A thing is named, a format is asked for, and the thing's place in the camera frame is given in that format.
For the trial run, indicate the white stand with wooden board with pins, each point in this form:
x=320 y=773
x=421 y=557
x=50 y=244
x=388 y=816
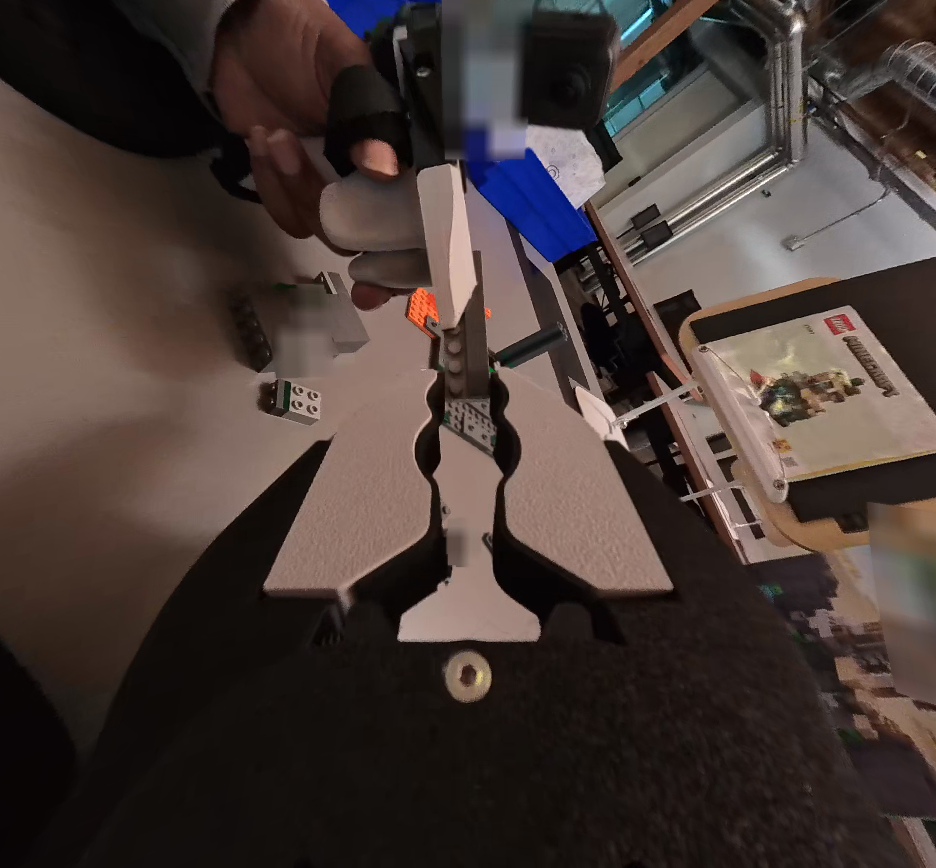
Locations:
x=804 y=517

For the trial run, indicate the partly built grey lego model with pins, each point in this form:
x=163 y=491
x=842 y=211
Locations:
x=420 y=309

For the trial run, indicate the small grey green-striped lego brick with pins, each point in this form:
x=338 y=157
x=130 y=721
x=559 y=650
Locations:
x=296 y=404

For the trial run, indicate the lego instruction booklet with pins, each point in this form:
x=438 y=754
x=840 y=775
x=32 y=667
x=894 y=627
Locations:
x=826 y=400

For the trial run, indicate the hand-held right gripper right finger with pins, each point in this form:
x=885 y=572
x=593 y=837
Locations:
x=578 y=510

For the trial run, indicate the white printed paper bag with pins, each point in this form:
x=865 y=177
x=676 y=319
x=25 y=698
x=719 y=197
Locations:
x=570 y=159

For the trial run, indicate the grey and green lego piece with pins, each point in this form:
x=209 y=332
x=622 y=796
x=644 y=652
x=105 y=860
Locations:
x=472 y=426

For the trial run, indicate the green lego set box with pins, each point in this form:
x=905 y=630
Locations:
x=819 y=663

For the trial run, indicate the silver ceiling pipes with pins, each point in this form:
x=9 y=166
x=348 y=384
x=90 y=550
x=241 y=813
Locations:
x=782 y=115

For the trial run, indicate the grey lego wall section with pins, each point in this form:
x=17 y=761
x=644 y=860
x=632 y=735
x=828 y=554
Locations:
x=351 y=320

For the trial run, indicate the wooden-edged office desk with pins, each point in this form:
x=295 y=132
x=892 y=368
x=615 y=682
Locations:
x=658 y=341

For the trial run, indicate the person's left hand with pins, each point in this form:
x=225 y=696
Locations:
x=278 y=78

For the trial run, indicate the long grey lego plate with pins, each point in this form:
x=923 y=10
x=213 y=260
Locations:
x=468 y=356

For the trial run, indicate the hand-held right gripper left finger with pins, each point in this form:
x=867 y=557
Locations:
x=358 y=510

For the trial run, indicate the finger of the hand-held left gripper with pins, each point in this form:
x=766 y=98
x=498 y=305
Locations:
x=447 y=239

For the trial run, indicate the metal wall conduit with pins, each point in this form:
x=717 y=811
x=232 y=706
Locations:
x=833 y=221

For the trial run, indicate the black mesh armrest pad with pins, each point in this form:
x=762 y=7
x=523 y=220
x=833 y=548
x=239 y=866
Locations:
x=88 y=78

